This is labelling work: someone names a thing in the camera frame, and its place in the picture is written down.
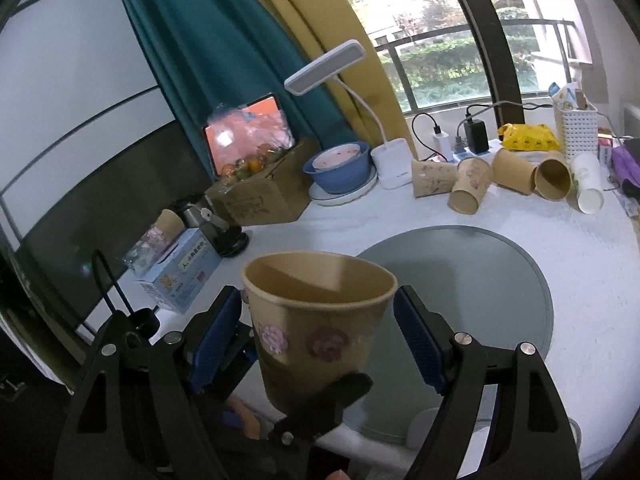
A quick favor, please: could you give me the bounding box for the cardboard box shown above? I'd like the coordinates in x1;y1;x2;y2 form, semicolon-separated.
205;138;320;226

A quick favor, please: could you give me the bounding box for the white plate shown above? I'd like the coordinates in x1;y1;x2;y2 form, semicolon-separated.
307;164;379;207

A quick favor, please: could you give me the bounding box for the floral paper cup lying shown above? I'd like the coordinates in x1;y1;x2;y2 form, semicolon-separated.
448;157;492;214
411;160;457;198

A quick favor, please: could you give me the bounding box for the floral paper cup lying left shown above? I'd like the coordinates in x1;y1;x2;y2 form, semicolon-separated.
411;160;457;198

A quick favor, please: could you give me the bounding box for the teal curtain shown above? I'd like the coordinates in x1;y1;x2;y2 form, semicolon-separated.
122;0;357;169

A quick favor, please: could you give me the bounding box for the floral paper cup lying middle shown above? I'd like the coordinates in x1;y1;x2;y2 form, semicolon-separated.
448;157;492;214

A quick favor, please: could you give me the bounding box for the white perforated basket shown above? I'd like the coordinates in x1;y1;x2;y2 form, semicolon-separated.
554;104;598;162

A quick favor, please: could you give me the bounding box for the blue tissue box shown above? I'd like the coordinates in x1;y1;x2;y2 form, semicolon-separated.
136;228;222;314

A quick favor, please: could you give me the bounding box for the brown cup open toward camera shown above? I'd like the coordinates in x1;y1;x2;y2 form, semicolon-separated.
534;152;572;202

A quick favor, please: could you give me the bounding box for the purple cloth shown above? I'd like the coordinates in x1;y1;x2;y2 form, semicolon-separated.
612;146;640;200

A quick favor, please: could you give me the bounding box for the white desk lamp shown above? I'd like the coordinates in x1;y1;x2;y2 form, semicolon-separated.
283;39;417;191

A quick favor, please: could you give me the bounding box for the bag of fruit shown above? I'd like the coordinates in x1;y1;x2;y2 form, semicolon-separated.
203;93;295;180

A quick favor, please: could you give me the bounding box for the round grey glass mat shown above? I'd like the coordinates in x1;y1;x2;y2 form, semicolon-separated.
344;226;553;445

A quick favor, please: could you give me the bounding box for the floral brown paper cup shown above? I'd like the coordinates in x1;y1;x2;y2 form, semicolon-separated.
241;250;398;414

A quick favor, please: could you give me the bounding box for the plain brown paper cup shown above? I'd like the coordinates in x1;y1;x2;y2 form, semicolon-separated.
491;148;536;196

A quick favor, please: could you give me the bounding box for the yellow curtain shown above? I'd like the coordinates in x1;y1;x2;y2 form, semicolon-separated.
258;0;416;151

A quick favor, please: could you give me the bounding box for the black power adapter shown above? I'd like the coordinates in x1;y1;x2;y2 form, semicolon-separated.
463;118;489;154

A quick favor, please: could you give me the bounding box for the blue bowl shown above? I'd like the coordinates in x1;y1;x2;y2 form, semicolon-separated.
303;141;371;194

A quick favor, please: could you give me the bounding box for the white charger plug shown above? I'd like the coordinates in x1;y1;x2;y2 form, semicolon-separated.
433;126;454;162

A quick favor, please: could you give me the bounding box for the white paper cup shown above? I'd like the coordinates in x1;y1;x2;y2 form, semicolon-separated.
570;153;604;214

